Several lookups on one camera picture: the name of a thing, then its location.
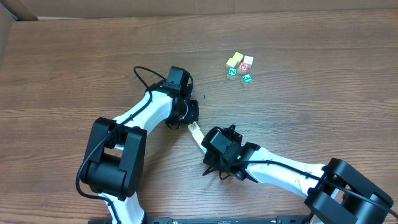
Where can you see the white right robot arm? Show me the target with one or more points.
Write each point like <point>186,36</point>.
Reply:
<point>334,193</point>

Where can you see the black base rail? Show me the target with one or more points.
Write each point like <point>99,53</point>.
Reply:
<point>293,219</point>

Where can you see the white feather picture block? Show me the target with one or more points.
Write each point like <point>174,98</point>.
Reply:
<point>199,142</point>

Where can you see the yellow block far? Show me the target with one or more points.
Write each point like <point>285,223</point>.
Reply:
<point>238,56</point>

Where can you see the green Z letter block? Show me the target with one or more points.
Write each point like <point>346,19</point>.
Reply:
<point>231,73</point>

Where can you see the yellow lone block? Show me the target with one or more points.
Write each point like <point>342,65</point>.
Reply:
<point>198,135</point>

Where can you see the white leaf picture block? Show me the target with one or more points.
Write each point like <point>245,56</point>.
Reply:
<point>193,127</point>

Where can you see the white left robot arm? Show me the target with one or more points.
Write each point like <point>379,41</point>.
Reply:
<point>113,164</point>

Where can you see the yellow block near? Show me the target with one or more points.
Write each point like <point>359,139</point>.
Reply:
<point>231,63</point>

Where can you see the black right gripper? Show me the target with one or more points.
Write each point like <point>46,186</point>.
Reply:
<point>210,157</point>

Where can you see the red letter block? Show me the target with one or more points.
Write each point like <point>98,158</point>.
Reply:
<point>242,68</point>

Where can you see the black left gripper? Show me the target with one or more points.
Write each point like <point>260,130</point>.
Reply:
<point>193,111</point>

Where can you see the green E letter block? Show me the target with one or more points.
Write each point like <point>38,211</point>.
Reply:
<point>246,79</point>

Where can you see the plain white wooden block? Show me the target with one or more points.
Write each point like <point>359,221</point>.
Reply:
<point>248,60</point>

